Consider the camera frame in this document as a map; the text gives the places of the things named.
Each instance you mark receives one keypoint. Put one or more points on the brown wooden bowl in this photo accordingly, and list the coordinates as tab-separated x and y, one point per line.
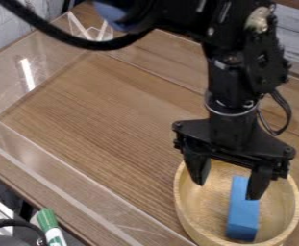
202	207

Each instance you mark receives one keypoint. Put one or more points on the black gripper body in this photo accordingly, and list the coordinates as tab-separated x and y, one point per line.
235	140

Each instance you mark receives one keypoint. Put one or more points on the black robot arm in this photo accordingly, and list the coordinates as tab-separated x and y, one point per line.
237	31

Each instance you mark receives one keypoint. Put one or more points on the clear acrylic corner bracket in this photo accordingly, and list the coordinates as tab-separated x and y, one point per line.
100	33

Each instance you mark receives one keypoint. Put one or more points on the blue rectangular block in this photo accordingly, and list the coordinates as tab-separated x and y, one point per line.
243	212

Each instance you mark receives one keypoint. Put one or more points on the green white marker pen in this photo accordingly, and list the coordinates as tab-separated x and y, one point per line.
48	225

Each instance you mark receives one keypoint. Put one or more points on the clear acrylic tray wall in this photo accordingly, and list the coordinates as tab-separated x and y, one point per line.
91	212

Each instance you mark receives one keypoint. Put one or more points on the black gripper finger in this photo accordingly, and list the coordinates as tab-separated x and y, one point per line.
259	181
198	164

